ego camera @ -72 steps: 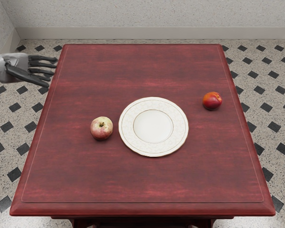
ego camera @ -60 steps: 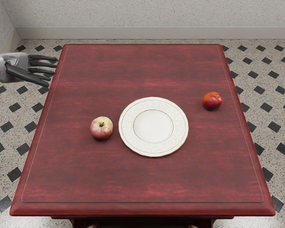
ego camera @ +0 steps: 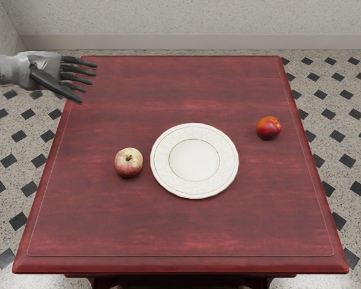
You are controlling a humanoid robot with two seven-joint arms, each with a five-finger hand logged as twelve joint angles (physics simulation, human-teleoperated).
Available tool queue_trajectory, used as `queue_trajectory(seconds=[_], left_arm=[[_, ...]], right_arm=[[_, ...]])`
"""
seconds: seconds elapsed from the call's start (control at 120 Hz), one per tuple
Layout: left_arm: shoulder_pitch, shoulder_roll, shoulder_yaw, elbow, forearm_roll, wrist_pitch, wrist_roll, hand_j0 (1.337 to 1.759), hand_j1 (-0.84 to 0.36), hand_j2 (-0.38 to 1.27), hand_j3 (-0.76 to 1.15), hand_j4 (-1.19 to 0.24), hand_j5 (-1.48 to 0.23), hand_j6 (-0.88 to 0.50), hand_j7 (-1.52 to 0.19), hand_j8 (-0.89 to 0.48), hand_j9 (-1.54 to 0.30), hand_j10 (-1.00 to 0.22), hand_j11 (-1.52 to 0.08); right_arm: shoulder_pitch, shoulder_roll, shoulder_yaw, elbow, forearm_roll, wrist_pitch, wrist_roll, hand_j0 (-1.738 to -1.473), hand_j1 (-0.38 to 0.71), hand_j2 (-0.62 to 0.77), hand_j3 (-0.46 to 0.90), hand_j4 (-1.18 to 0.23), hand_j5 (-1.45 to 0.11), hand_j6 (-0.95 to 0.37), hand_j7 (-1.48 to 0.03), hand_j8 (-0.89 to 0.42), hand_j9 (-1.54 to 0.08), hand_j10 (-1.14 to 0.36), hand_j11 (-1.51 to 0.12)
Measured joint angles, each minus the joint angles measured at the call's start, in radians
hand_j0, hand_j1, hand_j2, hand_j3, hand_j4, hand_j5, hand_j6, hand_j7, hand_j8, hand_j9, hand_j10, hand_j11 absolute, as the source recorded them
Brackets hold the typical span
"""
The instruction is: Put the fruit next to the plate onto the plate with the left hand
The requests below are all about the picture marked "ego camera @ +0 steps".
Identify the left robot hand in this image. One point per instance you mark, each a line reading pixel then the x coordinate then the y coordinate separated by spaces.
pixel 21 68

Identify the white patterned plate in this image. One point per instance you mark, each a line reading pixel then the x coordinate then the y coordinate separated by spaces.
pixel 194 160

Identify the pale red-green apple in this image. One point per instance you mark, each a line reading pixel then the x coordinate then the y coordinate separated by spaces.
pixel 128 162

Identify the red nectarine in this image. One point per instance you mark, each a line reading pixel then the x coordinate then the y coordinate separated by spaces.
pixel 268 127

